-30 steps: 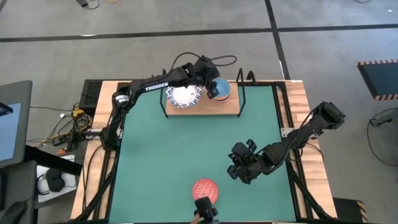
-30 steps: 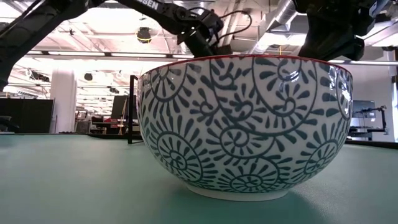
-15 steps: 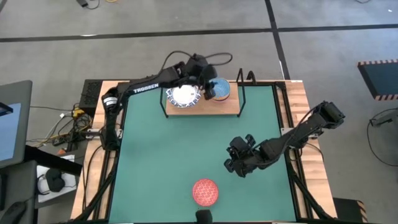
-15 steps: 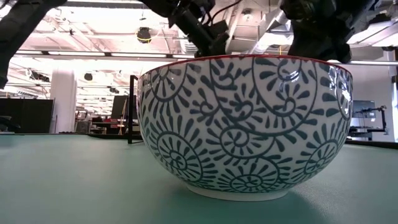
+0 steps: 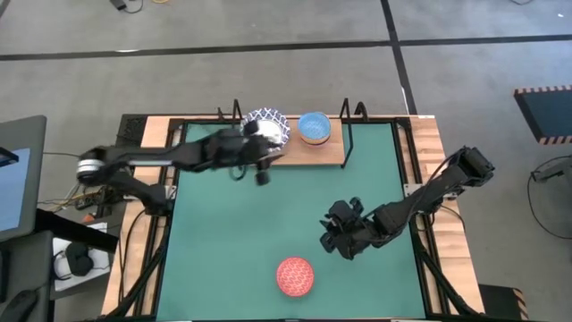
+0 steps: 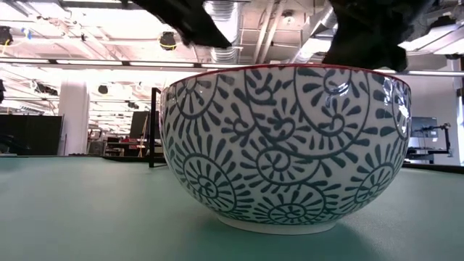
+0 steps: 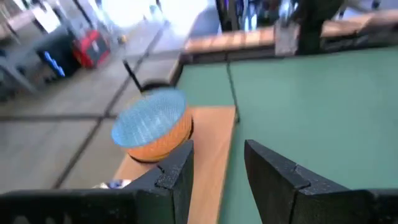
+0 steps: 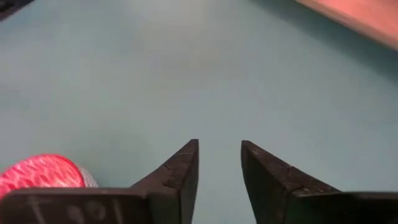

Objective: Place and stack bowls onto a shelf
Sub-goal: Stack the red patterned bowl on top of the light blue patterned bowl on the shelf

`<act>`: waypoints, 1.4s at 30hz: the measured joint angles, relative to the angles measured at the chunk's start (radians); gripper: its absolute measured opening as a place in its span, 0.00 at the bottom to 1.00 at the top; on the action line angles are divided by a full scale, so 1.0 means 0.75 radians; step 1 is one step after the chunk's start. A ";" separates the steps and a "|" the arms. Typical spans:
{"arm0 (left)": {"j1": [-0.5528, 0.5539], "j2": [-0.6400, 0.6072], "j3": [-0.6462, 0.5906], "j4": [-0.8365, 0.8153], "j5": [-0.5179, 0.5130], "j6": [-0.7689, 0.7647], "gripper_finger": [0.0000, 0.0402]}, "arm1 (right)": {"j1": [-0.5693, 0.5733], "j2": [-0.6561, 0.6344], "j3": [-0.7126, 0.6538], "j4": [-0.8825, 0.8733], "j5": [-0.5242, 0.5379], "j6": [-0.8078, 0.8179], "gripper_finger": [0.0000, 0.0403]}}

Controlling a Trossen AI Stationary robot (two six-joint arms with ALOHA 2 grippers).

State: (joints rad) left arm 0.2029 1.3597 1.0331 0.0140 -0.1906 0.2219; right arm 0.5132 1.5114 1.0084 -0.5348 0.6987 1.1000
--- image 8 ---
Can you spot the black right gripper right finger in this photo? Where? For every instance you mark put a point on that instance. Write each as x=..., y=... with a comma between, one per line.
x=273, y=193

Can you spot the black metal rig frame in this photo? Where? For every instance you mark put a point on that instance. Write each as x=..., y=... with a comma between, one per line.
x=9, y=6

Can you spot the green table mat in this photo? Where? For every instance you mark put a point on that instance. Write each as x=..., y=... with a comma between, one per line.
x=155, y=77

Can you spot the red interior floral exterior bowl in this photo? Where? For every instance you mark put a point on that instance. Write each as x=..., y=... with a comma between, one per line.
x=40, y=171

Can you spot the wooden shelf with black frame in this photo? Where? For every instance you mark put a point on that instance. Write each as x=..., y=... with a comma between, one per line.
x=367, y=15

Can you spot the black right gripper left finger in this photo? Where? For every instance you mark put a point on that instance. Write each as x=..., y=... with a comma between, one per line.
x=174, y=193

